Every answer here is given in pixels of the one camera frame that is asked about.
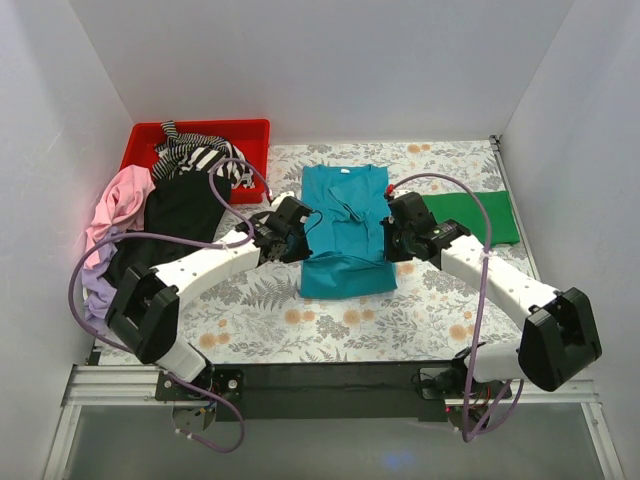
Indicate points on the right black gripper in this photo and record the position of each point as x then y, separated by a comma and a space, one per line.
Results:
393, 245

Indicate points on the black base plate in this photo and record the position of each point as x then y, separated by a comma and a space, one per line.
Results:
426, 403

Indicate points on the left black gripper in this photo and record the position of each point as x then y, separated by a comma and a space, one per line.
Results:
298, 247

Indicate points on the lavender t shirt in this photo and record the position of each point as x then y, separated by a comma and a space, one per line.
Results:
100, 292

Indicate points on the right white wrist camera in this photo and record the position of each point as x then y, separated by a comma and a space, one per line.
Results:
392, 192

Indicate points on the teal t shirt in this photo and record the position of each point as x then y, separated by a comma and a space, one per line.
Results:
346, 236

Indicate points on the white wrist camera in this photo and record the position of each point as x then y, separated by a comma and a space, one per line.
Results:
392, 192
276, 201

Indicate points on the red plastic bin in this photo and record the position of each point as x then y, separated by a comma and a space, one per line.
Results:
251, 136

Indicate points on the green folded t shirt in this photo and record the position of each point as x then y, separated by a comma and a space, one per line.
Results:
464, 210

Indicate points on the black t shirt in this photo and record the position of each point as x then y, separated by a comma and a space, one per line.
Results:
183, 207

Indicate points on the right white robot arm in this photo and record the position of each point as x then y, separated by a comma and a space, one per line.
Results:
559, 336

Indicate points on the pink t shirt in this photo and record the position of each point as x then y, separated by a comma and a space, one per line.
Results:
121, 205

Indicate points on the floral patterned table mat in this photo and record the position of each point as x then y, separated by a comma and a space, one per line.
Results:
260, 317

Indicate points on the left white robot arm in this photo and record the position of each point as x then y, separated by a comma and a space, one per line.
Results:
144, 314

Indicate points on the aluminium mounting rail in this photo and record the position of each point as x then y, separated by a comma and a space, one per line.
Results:
137, 385

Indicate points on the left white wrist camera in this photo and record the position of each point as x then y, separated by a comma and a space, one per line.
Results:
276, 201

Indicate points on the black white striped shirt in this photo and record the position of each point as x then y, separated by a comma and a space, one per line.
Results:
181, 153

